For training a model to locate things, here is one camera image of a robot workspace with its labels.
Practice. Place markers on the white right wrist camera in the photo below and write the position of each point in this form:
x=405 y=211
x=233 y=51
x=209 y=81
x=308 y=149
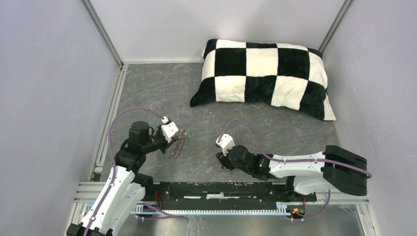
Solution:
x=226 y=143

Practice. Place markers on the aluminium frame post right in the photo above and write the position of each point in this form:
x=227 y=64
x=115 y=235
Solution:
x=346 y=5

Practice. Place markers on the aluminium frame post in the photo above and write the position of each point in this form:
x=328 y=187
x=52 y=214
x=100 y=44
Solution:
x=346 y=5
x=102 y=32

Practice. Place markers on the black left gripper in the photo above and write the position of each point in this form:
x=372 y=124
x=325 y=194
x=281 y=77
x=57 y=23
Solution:
x=166 y=143

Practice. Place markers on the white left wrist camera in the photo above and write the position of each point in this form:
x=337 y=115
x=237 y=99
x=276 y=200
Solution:
x=169 y=129

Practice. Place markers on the aluminium frame post left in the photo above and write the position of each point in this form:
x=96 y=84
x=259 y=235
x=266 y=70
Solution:
x=102 y=32

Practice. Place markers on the white toothed cable duct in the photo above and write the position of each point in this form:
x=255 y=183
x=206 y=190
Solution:
x=280 y=209

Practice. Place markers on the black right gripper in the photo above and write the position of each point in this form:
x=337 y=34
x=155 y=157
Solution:
x=224 y=161

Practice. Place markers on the black and white checkered pillow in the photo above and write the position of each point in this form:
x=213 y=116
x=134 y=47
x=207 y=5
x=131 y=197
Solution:
x=277 y=74

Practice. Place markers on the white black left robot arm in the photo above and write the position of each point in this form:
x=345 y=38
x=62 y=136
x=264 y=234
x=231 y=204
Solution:
x=125 y=186

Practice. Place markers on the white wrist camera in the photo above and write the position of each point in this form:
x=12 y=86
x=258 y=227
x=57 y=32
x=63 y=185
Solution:
x=169 y=129
x=226 y=143

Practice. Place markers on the black mounting base rail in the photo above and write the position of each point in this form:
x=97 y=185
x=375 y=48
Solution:
x=223 y=195

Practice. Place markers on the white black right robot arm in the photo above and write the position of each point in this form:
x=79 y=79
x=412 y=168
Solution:
x=334 y=168

